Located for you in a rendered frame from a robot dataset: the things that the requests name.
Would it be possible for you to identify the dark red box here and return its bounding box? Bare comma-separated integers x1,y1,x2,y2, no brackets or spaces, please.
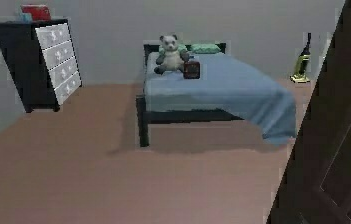
183,56,201,80

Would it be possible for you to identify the black bed with blue cover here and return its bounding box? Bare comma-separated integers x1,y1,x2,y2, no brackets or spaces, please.
135,42,298,148

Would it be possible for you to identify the panda plush toy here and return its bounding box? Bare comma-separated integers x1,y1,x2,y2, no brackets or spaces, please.
153,34,191,76

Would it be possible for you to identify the yellow upright vacuum cleaner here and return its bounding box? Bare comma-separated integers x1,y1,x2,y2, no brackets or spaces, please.
289,32,313,84

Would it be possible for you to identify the black chest of white drawers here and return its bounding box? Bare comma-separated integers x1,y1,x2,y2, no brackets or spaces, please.
0,18,83,114

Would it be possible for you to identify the dark brown room door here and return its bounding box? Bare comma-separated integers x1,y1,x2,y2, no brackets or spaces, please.
266,0,351,224

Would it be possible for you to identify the small teal box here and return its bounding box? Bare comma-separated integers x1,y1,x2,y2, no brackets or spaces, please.
18,12,33,23

